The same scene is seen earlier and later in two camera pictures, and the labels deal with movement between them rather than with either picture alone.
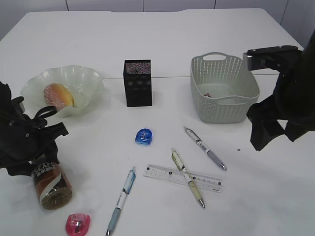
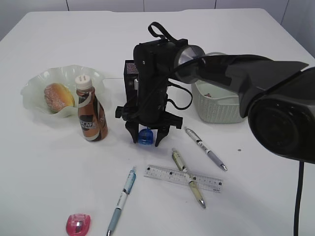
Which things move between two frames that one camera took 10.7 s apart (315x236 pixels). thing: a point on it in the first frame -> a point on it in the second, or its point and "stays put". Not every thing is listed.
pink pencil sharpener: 78,224 stays put
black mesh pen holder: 137,79 stays put
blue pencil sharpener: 143,136 stays put
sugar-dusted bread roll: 58,96 stays put
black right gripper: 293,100 -> 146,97
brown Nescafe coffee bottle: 53,187 -> 92,118
